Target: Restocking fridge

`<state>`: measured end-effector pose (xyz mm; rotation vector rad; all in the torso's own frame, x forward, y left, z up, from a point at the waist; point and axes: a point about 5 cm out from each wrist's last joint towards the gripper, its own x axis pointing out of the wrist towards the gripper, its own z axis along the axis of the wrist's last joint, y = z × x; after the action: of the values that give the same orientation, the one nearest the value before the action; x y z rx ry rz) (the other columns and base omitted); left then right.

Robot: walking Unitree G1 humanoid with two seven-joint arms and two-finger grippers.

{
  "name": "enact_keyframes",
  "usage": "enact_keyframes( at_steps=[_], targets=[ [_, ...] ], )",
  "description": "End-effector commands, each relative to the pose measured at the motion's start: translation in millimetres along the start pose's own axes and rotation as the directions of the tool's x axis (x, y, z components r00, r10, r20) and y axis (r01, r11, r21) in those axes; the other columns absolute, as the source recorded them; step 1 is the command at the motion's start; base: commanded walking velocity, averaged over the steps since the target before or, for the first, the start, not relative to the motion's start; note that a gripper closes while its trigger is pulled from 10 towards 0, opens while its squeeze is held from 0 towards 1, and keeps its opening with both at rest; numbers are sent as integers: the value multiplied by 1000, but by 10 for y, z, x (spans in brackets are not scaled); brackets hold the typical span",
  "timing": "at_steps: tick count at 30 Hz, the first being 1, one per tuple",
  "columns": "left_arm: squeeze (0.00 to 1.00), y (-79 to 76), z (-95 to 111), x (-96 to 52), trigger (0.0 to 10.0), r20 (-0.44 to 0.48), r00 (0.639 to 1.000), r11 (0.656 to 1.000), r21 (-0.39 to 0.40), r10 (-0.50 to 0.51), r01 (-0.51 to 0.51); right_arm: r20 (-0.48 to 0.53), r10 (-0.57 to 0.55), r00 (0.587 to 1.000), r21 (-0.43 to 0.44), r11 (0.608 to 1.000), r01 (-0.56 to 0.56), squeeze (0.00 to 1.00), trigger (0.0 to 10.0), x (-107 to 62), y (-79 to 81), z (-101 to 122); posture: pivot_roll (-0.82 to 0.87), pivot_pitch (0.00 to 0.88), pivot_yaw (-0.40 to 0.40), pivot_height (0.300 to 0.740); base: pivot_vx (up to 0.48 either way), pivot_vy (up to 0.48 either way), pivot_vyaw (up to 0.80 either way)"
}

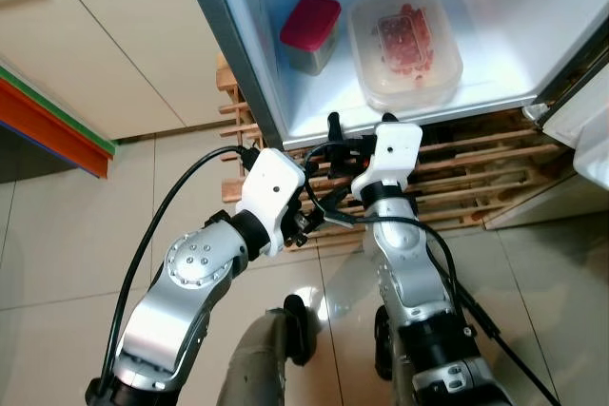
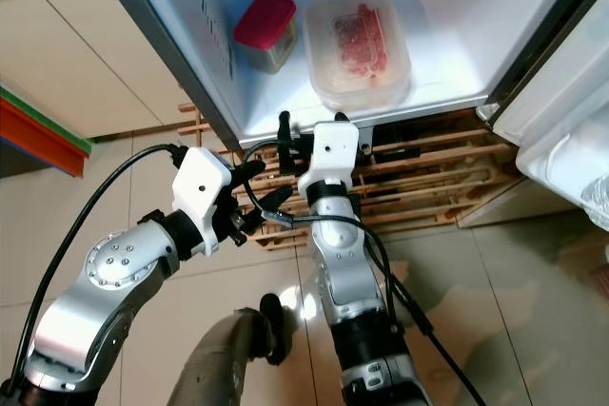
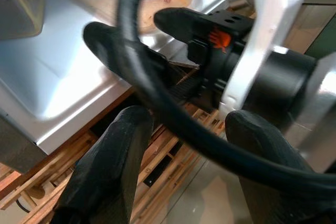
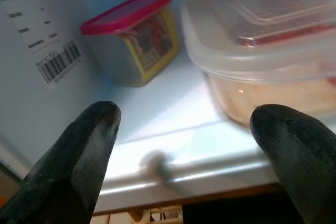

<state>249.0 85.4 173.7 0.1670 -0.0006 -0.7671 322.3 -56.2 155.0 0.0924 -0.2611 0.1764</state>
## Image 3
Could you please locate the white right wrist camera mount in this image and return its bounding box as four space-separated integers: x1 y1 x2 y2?
219 0 307 116

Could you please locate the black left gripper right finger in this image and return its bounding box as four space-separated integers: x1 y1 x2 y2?
225 110 336 224

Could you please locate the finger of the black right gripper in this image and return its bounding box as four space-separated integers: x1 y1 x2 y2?
153 8 211 45
83 22 204 103

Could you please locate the wooden slatted rack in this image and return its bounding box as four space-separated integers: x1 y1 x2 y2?
0 66 229 224

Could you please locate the clear jar pink lid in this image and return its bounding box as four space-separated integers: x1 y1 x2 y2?
0 0 45 40

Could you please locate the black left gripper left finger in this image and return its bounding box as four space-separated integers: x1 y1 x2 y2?
52 105 154 224

